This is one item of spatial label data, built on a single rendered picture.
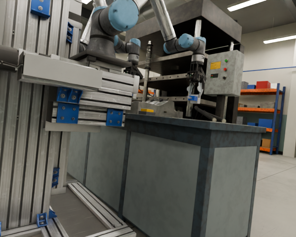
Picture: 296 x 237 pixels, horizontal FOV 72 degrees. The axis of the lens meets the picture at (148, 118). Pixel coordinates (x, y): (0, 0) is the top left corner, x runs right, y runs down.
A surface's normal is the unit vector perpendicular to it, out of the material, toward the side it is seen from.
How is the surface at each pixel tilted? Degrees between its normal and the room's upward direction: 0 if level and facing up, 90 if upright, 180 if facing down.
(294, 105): 90
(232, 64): 90
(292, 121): 90
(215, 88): 90
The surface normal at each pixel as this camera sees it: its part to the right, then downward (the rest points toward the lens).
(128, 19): 0.58, 0.18
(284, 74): -0.74, -0.07
